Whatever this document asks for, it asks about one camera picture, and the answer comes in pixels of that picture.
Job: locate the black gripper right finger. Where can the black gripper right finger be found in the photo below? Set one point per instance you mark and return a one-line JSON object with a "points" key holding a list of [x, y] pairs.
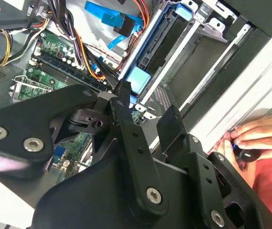
{"points": [[200, 171]]}

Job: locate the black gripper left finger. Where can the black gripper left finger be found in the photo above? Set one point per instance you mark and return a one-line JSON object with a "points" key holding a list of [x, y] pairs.
{"points": [[19, 119]]}

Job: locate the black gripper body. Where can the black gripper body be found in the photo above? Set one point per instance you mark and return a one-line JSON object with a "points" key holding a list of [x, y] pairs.
{"points": [[90, 202]]}

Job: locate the person hand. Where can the person hand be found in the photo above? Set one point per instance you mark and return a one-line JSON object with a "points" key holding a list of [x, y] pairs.
{"points": [[264, 131]]}

